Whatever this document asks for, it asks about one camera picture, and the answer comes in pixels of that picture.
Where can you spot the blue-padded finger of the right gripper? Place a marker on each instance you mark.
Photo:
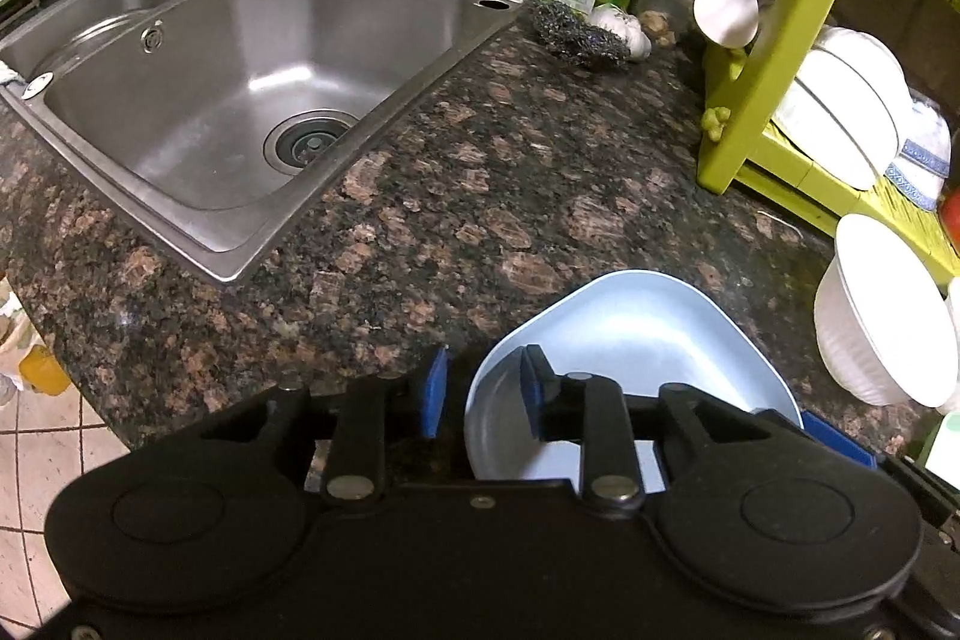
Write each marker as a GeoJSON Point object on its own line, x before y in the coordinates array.
{"type": "Point", "coordinates": [824, 432]}

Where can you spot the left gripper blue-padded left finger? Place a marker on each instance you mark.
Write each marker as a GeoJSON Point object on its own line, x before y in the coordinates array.
{"type": "Point", "coordinates": [381, 419]}

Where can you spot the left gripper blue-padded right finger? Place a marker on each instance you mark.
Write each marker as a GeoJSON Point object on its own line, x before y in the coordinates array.
{"type": "Point", "coordinates": [593, 413]}

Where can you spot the blue square plate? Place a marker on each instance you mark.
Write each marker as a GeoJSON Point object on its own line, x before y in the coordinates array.
{"type": "Point", "coordinates": [640, 328]}

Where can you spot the white disposable bowl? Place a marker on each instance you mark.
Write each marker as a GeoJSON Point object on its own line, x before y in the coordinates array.
{"type": "Point", "coordinates": [953, 305]}
{"type": "Point", "coordinates": [883, 330]}

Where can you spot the mint green square plate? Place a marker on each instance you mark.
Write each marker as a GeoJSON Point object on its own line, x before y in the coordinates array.
{"type": "Point", "coordinates": [943, 455]}

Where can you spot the blue patterned ceramic bowls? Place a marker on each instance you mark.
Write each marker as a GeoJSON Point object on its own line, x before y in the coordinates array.
{"type": "Point", "coordinates": [922, 166]}

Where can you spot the stacked white ceramic bowls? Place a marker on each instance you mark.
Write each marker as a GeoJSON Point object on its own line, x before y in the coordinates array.
{"type": "Point", "coordinates": [847, 106]}

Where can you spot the red ceramic bowl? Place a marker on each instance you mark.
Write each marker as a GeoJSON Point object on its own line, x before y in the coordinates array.
{"type": "Point", "coordinates": [949, 217]}

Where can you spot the stainless steel sink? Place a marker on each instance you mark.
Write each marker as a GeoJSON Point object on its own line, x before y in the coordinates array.
{"type": "Point", "coordinates": [213, 123]}

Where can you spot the garlic bulb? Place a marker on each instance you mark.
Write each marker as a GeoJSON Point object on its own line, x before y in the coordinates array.
{"type": "Point", "coordinates": [626, 27]}

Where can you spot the steel wool scrubber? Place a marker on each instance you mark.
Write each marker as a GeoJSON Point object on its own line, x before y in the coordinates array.
{"type": "Point", "coordinates": [570, 37]}

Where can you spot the yellow trash bin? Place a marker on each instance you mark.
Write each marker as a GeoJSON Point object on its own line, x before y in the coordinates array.
{"type": "Point", "coordinates": [40, 370]}

